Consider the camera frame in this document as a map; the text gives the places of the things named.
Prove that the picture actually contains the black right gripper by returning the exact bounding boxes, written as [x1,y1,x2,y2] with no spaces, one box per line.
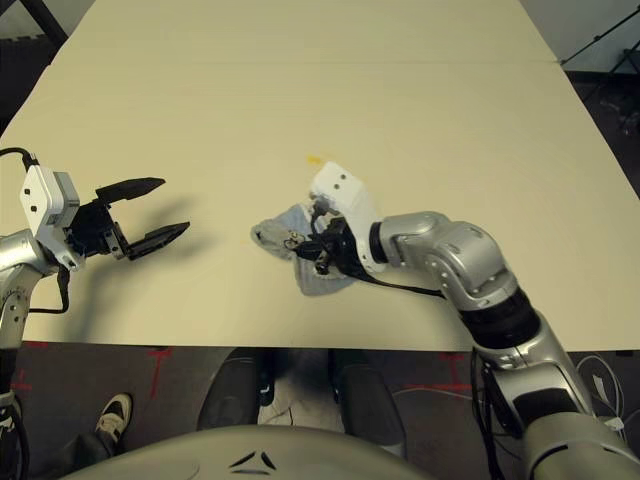
[286,216,361,279]

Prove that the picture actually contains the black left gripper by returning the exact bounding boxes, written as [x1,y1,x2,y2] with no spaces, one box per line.
[63,176,192,262]

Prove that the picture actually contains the grey blue rag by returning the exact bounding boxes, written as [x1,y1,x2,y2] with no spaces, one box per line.
[249,202,367,299]

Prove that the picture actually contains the dark right robot leg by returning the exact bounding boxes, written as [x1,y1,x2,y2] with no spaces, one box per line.
[329,349,408,459]

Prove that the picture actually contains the dark robot leg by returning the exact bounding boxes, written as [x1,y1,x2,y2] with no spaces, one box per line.
[329,349,408,459]
[197,347,274,432]

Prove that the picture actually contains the dark left robot leg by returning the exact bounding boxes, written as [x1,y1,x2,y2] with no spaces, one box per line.
[197,347,274,432]

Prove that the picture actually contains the black foam floor mat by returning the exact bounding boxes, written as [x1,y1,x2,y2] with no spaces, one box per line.
[0,37,62,135]

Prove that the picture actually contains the grey robot torso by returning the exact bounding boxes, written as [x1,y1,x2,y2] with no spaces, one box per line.
[59,424,531,480]

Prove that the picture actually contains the bystander white black shoe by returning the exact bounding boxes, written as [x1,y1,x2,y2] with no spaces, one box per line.
[94,392,134,444]

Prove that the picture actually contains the bystander dark trouser leg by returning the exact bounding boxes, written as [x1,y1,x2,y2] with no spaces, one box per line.
[47,432,117,474]

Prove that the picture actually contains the black tripod stand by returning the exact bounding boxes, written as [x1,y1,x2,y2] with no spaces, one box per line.
[558,5,640,76]

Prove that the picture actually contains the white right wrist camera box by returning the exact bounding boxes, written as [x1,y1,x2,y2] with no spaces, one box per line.
[308,160,389,274]

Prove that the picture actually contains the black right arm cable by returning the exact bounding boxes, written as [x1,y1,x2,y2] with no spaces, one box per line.
[310,202,524,480]

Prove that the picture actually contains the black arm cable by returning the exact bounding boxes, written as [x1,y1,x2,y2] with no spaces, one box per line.
[310,202,524,480]
[29,264,71,316]

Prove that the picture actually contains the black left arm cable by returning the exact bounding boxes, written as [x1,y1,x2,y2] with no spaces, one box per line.
[29,264,71,316]

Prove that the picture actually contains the black left camera cable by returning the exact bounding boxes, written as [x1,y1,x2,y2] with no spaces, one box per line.
[0,146,40,169]

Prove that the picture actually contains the thin white floor cable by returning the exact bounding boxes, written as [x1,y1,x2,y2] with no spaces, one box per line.
[403,382,474,397]

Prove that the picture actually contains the black metal table frame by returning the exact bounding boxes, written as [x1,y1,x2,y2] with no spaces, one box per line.
[20,0,70,45]

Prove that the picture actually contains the white floor cable loops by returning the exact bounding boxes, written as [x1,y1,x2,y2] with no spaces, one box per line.
[574,353,640,437]

